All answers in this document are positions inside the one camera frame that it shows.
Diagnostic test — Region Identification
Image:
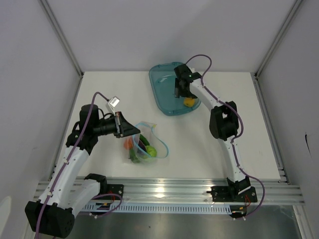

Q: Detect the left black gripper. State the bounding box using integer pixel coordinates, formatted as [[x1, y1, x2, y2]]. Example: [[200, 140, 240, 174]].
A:
[[93, 112, 140, 138]]

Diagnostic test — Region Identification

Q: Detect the orange toy pumpkin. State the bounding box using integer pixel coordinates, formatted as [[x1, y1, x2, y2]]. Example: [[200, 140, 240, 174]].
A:
[[124, 138, 133, 150]]

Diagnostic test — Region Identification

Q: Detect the purple toy eggplant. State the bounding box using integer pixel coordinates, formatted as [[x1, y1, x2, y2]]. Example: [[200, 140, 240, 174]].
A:
[[136, 140, 150, 159]]

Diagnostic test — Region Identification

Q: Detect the clear zip top bag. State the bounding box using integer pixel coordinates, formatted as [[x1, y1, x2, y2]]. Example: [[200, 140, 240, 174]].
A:
[[123, 121, 169, 164]]

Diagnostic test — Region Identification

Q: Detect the yellow toy lemon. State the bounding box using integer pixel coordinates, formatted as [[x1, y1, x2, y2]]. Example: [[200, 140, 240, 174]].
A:
[[183, 98, 195, 108]]

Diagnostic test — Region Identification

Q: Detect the green toy bell pepper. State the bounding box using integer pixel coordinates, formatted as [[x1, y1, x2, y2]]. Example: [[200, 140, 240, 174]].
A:
[[129, 148, 141, 163]]

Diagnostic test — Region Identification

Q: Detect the light green toy cabbage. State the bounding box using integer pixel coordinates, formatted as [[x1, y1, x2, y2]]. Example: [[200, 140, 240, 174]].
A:
[[146, 145, 158, 158]]

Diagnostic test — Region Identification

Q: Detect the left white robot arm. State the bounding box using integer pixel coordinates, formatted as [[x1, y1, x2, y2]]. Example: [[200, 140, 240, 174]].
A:
[[25, 105, 140, 239]]

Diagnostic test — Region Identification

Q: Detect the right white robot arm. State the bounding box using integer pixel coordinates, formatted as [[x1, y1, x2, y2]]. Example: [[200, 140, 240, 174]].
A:
[[174, 64, 251, 201]]

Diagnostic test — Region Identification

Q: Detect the teal plastic tray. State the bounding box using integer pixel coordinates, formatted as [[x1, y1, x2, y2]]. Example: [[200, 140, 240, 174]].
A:
[[149, 62, 201, 116]]

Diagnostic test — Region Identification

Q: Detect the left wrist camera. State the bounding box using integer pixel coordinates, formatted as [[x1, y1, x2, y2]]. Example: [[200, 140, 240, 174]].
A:
[[106, 96, 120, 115]]

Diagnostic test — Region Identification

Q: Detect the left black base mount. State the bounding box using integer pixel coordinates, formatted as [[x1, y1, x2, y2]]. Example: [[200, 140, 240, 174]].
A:
[[106, 184, 124, 201]]

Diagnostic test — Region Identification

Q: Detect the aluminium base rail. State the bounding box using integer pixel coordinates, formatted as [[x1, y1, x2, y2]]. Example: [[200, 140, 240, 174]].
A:
[[33, 177, 304, 205]]

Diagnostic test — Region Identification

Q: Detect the white slotted cable duct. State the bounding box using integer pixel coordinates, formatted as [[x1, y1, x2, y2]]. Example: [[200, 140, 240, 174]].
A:
[[82, 203, 232, 214]]

